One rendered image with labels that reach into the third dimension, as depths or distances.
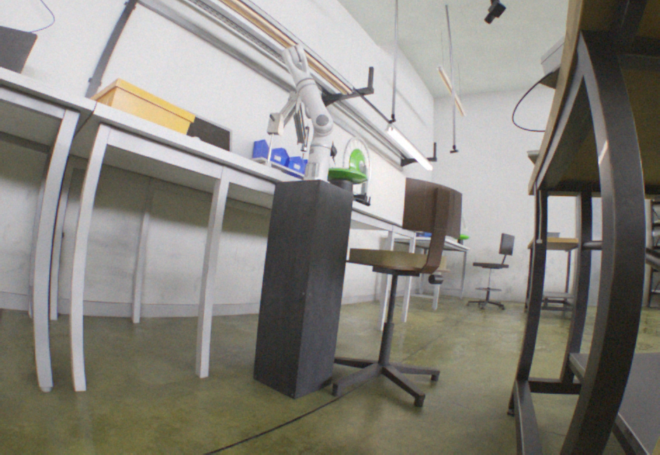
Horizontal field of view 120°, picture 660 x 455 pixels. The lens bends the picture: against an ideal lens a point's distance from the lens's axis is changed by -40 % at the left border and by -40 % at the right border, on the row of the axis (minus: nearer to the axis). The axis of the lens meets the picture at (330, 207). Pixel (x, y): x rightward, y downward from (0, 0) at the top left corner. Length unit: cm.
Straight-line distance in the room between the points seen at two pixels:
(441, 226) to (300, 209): 55
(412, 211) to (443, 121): 595
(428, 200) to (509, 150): 542
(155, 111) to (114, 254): 110
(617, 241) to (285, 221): 110
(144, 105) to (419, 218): 107
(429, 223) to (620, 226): 91
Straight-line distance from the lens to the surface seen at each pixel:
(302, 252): 116
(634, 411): 85
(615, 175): 44
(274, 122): 149
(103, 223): 201
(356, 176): 183
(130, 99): 113
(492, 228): 624
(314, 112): 139
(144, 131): 108
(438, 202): 125
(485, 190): 639
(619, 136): 46
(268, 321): 129
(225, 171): 128
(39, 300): 107
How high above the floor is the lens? 58
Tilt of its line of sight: 8 degrees up
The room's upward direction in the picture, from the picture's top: 7 degrees clockwise
